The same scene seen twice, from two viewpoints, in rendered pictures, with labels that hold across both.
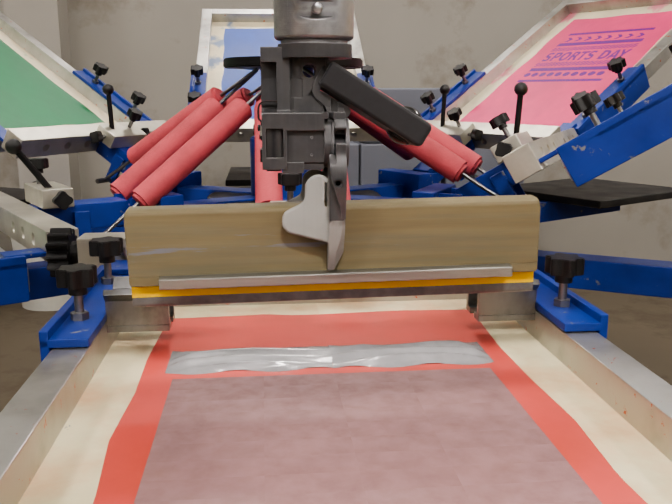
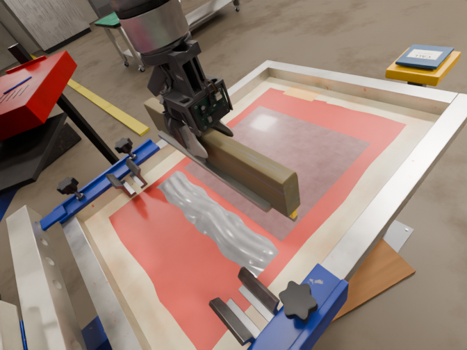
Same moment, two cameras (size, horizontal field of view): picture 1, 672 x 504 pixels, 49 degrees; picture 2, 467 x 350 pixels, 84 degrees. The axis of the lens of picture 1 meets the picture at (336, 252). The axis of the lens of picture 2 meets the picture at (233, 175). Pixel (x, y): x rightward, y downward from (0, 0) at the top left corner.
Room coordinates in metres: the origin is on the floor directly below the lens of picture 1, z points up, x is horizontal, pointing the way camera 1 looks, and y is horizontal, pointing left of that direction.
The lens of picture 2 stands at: (0.84, 0.38, 1.39)
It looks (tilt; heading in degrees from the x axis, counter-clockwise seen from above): 45 degrees down; 250
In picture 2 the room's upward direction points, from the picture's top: 23 degrees counter-clockwise
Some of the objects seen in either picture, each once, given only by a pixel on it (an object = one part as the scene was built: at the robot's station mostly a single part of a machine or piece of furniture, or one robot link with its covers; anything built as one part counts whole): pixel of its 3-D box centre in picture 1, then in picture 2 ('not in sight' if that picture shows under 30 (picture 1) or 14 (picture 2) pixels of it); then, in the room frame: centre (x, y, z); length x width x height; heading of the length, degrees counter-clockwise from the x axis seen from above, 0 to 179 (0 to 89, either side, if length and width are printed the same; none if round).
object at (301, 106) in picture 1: (306, 110); (186, 85); (0.73, 0.03, 1.23); 0.09 x 0.08 x 0.12; 96
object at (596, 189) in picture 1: (493, 213); not in sight; (2.10, -0.45, 0.91); 1.34 x 0.41 x 0.08; 126
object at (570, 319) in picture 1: (536, 307); (115, 183); (0.93, -0.26, 0.98); 0.30 x 0.05 x 0.07; 6
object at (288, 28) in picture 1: (314, 21); (158, 24); (0.72, 0.02, 1.31); 0.08 x 0.08 x 0.05
